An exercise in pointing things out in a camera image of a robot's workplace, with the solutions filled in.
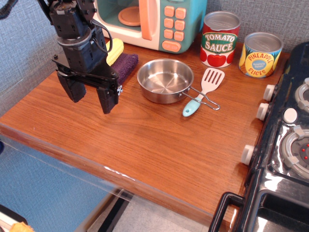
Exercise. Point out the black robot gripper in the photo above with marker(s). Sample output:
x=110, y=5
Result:
x=84, y=63

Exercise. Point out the yellow toy squash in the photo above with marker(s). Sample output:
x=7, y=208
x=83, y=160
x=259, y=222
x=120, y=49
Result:
x=115, y=52

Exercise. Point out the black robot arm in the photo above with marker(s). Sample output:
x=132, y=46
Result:
x=71, y=19

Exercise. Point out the purple folded cloth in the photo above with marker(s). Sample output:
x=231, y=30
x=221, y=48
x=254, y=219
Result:
x=124, y=65

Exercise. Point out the small steel frying pan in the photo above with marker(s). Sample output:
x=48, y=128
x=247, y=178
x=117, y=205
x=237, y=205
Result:
x=166, y=81

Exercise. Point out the teal toy microwave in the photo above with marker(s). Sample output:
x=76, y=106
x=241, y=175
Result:
x=163, y=25

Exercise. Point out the tomato sauce toy can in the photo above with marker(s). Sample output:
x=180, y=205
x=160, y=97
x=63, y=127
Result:
x=219, y=38

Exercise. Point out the orange fuzzy object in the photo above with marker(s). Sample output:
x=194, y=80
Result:
x=21, y=227

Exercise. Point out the pineapple slices toy can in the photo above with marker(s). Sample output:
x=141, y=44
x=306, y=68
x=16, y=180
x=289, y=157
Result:
x=260, y=54

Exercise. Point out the black toy stove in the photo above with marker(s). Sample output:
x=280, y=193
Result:
x=276, y=197

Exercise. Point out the white spatula teal handle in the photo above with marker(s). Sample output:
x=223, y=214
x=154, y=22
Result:
x=210, y=81

